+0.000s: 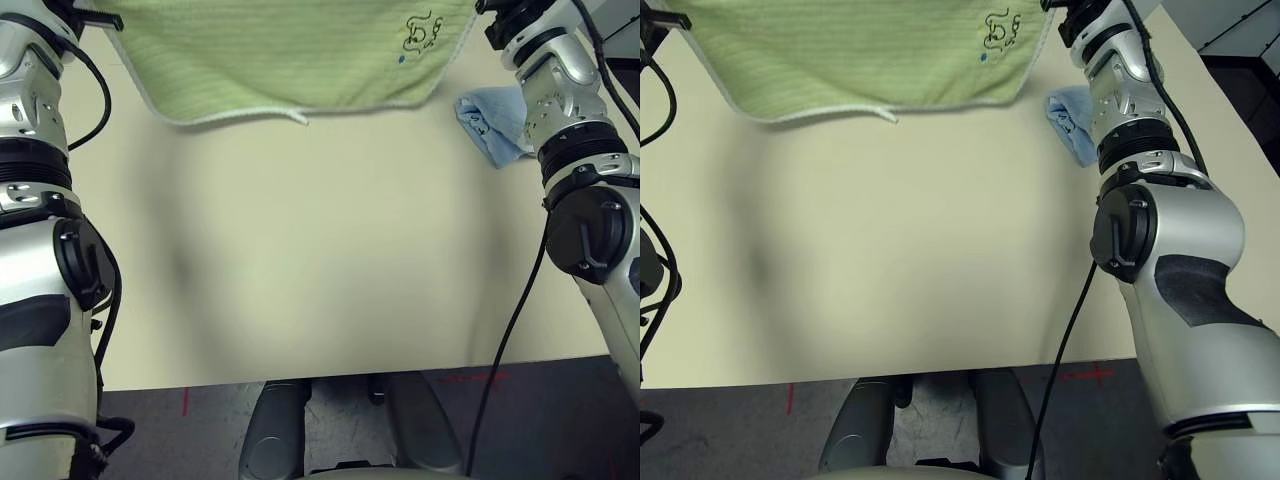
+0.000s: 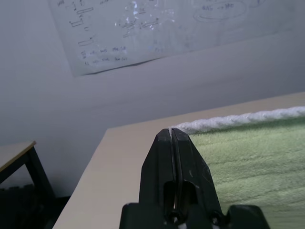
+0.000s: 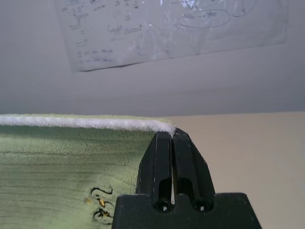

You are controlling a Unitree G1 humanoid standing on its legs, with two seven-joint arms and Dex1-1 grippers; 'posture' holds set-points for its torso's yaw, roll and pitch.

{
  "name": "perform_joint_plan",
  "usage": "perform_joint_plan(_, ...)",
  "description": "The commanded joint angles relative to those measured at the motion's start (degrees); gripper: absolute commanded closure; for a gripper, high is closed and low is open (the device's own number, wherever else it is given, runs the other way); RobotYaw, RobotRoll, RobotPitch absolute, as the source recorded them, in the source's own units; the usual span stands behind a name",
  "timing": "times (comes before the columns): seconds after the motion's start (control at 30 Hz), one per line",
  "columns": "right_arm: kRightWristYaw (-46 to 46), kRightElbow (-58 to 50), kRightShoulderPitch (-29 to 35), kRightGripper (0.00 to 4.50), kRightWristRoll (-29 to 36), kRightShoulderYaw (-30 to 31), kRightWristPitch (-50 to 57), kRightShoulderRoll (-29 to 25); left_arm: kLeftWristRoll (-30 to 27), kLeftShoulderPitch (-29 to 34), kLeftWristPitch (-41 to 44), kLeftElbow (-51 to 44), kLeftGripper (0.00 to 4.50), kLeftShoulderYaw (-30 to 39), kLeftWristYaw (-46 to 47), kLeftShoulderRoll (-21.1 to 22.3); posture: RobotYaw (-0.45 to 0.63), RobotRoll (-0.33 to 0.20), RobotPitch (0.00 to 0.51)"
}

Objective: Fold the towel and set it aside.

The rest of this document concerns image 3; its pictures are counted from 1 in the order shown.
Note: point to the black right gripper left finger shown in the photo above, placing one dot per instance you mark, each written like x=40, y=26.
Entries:
x=157, y=167

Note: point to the green towel with white trim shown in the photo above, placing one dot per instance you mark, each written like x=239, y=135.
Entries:
x=59, y=167

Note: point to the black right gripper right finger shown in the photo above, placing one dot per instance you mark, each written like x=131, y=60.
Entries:
x=190, y=167

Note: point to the white sheet with handwriting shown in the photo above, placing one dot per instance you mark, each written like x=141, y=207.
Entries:
x=143, y=35

